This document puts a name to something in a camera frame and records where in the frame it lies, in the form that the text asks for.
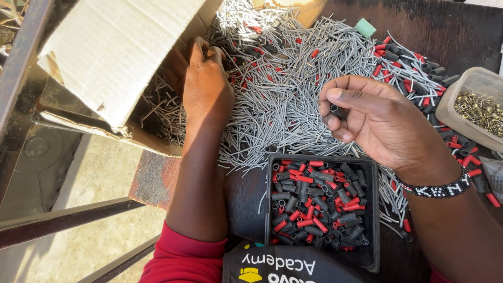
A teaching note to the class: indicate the person's left hand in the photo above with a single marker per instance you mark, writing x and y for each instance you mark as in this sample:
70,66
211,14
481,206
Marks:
208,94

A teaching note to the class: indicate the person's right hand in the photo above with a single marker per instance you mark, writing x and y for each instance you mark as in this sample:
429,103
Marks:
393,125

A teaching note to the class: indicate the person's left fingers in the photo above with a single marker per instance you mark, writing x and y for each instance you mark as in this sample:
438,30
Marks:
205,53

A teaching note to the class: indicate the single black tube sleeve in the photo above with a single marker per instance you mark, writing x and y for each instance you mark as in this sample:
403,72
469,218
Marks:
338,112

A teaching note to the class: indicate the brown cardboard box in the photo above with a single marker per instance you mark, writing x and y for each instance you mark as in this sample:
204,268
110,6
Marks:
114,51

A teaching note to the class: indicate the green plastic cap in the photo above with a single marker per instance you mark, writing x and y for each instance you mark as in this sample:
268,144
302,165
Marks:
366,28

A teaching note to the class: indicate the tray pile of sleeves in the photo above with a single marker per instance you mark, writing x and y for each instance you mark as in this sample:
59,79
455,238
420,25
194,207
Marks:
318,204

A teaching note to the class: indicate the loose red black sleeves heap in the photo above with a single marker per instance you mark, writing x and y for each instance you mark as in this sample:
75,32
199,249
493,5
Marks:
397,55

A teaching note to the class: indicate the red shirt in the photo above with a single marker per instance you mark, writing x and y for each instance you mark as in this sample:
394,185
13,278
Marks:
180,259

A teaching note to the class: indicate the black printed apron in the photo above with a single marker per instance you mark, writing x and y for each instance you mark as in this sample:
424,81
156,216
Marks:
283,267

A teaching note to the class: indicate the black plastic tray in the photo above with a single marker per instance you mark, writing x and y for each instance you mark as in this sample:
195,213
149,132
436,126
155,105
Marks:
373,220

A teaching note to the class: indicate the clear plastic container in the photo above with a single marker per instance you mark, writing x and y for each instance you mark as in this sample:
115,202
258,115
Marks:
477,82

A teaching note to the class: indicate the pile of brass pins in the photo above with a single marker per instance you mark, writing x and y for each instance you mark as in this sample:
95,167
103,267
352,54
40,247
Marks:
481,112

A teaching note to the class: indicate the clear plastic bag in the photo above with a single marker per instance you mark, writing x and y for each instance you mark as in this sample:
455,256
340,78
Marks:
494,177

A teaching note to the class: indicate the dark metal frame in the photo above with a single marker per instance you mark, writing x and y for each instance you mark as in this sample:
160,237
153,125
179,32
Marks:
23,59

